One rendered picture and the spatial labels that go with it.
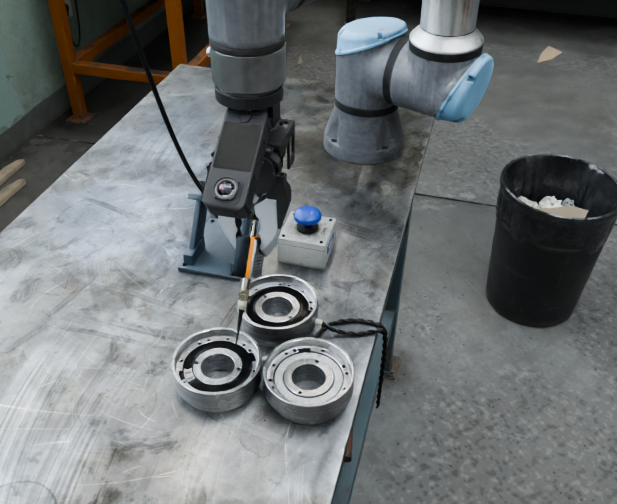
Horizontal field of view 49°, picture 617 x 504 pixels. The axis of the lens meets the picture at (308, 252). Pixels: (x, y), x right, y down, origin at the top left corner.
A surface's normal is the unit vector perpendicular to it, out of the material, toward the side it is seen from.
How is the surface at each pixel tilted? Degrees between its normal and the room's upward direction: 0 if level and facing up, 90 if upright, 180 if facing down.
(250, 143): 32
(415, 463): 0
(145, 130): 0
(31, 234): 0
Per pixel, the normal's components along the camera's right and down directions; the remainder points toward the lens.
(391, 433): 0.01, -0.79
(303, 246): -0.26, 0.59
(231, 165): -0.11, -0.35
